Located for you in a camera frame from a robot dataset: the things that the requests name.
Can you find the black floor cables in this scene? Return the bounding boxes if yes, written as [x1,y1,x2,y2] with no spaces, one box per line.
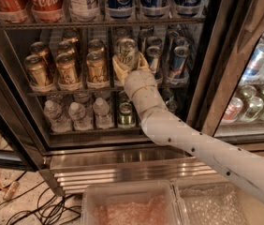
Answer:
[0,166,83,225]

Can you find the rear middle gold can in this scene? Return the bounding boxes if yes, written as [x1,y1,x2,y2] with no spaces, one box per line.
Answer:
[57,41,77,57]

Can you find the left pepsi bottle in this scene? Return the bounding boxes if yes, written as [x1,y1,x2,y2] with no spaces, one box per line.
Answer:
[108,0,133,19]

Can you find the clear plastic bin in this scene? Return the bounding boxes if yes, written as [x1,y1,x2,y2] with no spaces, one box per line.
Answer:
[173,179,264,225]
[81,180,183,225]

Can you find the right coca-cola bottle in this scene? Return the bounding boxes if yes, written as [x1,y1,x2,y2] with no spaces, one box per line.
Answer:
[32,0,64,23]

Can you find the front middle gold can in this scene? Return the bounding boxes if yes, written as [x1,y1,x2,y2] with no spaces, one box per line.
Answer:
[56,52,81,91]

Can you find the middle water bottle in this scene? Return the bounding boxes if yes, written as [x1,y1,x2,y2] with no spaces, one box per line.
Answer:
[68,102,93,131]

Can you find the rear left gold can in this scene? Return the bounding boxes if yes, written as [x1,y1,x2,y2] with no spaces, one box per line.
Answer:
[30,41,55,73]

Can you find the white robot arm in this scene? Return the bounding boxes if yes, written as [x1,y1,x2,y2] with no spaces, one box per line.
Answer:
[112,54,264,203]

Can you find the right red bull can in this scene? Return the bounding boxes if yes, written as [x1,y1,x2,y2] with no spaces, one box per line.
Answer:
[169,46,190,83]

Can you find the open fridge door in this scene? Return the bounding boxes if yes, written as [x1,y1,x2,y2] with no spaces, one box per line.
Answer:
[0,61,43,172]

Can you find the left red bull can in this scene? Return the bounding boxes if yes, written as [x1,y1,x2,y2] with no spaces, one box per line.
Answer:
[145,46,162,83]

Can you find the right water bottle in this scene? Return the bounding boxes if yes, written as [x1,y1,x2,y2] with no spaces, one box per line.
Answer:
[93,97,113,129]

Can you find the right clear plastic bin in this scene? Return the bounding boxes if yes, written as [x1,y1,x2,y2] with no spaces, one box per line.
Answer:
[173,179,264,225]

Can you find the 7up can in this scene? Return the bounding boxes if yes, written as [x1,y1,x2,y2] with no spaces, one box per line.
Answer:
[116,37,139,70]

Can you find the white label bottle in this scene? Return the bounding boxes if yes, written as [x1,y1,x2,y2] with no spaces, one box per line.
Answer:
[69,0,99,22]

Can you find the red bull can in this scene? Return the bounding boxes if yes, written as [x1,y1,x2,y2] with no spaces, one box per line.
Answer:
[169,46,190,83]
[145,46,162,83]

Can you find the stainless steel fridge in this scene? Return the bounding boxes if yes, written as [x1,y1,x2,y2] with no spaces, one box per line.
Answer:
[0,0,264,196]

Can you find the rear right gold can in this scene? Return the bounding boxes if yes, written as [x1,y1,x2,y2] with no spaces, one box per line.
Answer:
[88,39,105,53]

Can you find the left clear plastic bin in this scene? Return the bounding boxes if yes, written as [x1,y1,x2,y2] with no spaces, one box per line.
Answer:
[81,180,183,225]

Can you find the front right gold can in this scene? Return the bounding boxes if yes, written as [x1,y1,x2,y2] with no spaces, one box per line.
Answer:
[86,52,109,88]

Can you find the front left gold can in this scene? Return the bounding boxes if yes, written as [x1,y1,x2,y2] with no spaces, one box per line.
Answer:
[24,54,54,92]

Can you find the gold can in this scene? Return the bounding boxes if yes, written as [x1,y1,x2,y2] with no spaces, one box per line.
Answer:
[88,39,105,53]
[56,52,81,91]
[30,41,55,73]
[86,52,109,88]
[57,41,77,57]
[24,54,54,92]

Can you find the orange extension cord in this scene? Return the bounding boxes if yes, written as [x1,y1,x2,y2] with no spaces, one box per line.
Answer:
[0,134,21,202]

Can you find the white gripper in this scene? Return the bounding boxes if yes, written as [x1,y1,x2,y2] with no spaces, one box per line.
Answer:
[112,52,157,101]

